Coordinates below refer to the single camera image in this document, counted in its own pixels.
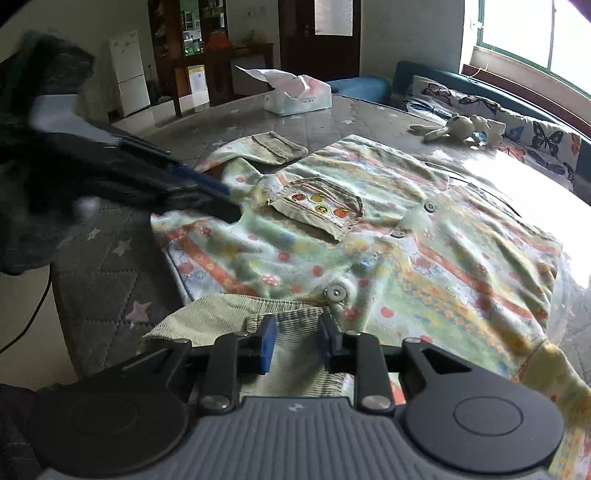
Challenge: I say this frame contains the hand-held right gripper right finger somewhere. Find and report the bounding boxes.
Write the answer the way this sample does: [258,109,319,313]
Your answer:
[318,312,491,413]

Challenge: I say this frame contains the blue cushioned stool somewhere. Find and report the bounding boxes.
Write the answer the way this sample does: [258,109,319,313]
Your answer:
[328,76,393,106]

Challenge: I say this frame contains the white refrigerator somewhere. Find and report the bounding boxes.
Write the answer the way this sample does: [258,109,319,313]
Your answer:
[109,30,151,117]

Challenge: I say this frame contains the grey star-quilted mattress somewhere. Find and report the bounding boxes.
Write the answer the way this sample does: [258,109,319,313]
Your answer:
[50,90,591,386]

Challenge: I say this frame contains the blue upholstered bed frame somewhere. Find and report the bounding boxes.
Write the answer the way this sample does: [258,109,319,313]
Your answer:
[392,60,591,205]

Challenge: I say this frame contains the butterfly print pillow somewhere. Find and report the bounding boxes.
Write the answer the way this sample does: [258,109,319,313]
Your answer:
[405,75,583,193]

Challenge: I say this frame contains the dark wooden door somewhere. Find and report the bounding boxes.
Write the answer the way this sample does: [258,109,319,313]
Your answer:
[279,0,362,83]

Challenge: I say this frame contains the black cable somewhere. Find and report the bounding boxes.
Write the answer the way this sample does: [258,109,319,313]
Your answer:
[0,265,52,352]

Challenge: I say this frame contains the floral child's shirt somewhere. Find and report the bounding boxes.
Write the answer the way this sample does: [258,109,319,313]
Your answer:
[141,130,587,480]

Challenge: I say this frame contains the dark wooden cabinet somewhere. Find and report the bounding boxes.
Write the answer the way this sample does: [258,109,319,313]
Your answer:
[148,0,276,117]

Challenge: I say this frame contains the white tissue box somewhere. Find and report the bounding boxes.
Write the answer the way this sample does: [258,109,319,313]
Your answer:
[235,65,333,116]

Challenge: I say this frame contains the green framed window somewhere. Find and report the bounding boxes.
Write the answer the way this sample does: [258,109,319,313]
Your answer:
[475,0,591,95]

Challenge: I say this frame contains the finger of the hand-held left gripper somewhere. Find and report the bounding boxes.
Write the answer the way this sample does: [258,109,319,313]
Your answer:
[151,185,242,226]
[121,137,232,196]

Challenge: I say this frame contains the white plush rabbit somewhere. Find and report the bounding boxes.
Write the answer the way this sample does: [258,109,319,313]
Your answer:
[409,113,507,149]

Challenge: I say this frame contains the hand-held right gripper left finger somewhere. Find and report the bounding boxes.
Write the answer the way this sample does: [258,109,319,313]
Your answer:
[122,314,278,415]

